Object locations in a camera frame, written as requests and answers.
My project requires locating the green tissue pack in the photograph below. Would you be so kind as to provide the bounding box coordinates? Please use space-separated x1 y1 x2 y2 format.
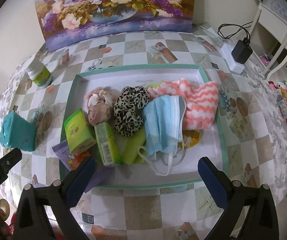
64 108 96 155

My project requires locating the leopard print scrunchie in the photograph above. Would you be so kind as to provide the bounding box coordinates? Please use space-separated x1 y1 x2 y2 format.
113 86 150 137

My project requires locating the pink white chevron cloth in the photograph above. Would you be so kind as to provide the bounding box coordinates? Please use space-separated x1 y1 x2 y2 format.
148 77 219 131

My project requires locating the light blue face mask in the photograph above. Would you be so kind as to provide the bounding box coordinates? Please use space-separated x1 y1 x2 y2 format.
138 95 186 177

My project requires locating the pink beige scrunchie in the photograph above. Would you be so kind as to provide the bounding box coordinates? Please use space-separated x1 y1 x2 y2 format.
84 87 116 126

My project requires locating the purple cartoon packet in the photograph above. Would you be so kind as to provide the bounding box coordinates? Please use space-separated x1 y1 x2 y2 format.
52 140 114 193

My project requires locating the white teal shallow tray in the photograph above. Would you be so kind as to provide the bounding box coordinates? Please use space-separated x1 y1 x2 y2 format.
63 64 228 189

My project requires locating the small green gum box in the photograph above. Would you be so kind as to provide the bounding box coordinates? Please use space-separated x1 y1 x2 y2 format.
94 122 122 166

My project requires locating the teal plastic case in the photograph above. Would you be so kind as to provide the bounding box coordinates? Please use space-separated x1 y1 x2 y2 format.
0 112 36 152

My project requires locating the yellow snack packet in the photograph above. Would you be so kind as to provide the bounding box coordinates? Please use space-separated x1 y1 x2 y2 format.
178 130 202 149

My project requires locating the checkered tablecloth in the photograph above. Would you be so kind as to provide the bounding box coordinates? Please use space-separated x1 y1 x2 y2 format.
0 27 287 239

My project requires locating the lime green cloth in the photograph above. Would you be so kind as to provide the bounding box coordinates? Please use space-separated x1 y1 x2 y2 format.
121 83 160 164

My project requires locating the white green pill bottle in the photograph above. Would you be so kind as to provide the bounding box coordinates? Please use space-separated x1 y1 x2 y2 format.
26 66 52 88

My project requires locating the white power strip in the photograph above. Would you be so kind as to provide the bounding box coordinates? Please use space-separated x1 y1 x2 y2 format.
220 43 244 74

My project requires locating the black power adapter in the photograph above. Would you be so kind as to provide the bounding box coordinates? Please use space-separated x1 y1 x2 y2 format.
231 37 253 64

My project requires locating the white wooden chair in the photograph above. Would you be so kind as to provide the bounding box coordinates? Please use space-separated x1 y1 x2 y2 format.
249 3 287 78

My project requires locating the floral painting canvas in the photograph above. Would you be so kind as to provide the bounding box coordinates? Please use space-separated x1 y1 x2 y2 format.
34 0 194 51

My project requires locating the black cable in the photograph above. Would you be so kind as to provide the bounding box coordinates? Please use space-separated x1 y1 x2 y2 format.
217 21 254 42

